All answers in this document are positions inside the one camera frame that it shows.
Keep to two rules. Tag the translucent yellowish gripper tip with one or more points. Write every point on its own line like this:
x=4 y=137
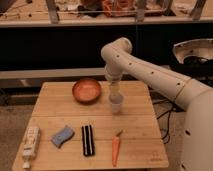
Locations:
x=114 y=90

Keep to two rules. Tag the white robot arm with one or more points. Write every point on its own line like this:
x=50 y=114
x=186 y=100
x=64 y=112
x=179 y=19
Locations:
x=189 y=94

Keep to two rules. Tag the clear plastic cup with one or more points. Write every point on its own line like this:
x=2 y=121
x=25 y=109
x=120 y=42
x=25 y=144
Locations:
x=115 y=103

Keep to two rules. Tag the orange bowl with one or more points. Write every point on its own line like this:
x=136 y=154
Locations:
x=86 y=90

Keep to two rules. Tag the orange carrot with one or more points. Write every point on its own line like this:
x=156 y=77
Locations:
x=115 y=148

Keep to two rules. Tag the black striped eraser block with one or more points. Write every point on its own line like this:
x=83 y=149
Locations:
x=88 y=141

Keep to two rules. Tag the wooden folding table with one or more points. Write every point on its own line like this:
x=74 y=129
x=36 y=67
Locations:
x=76 y=137

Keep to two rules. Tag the blue sponge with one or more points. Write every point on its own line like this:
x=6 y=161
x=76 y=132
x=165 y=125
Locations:
x=62 y=136

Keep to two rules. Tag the orange crate on shelf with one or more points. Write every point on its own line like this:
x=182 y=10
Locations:
x=118 y=8

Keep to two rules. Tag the white tube bottle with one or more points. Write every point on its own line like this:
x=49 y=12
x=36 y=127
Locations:
x=31 y=143

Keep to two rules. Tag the white dome shell device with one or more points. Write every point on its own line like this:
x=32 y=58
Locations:
x=196 y=47

